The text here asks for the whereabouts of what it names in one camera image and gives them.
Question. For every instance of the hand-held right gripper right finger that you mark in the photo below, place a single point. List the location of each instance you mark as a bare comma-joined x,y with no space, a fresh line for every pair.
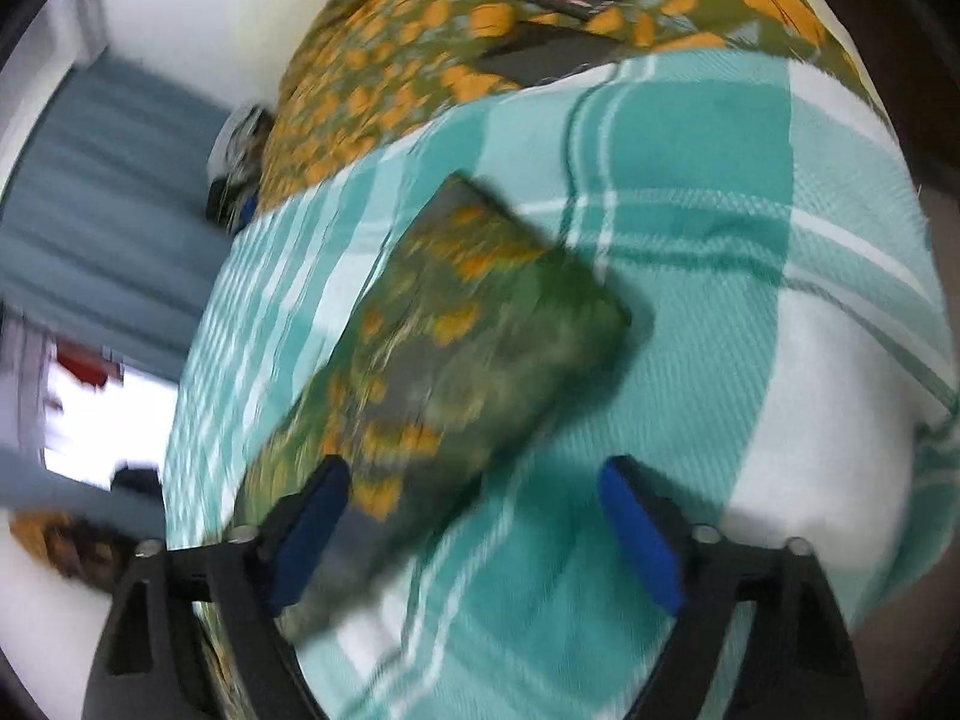
641,540

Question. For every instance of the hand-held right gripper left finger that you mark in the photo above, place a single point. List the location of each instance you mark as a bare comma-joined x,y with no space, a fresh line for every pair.
307,532

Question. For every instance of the green floral cloth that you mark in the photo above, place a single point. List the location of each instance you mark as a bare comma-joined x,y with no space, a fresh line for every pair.
465,360

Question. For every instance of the small black object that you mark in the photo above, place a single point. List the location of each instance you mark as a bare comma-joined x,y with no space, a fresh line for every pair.
139,481

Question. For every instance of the brown and orange object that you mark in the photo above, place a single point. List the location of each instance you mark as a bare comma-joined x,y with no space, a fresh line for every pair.
71,547

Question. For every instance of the teal checked blanket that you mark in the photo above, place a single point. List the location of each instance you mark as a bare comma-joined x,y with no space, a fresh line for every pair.
675,187

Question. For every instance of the blue-grey curtain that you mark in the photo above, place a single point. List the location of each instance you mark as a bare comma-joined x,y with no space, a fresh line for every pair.
97,202

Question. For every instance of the white and dark bundle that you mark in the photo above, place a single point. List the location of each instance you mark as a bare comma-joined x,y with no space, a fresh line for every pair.
236,142

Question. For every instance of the orange floral bedsheet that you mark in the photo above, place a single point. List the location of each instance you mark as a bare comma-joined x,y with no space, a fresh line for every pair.
390,67

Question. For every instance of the dark grey flat object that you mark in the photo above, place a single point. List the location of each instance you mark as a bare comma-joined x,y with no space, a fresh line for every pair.
551,52

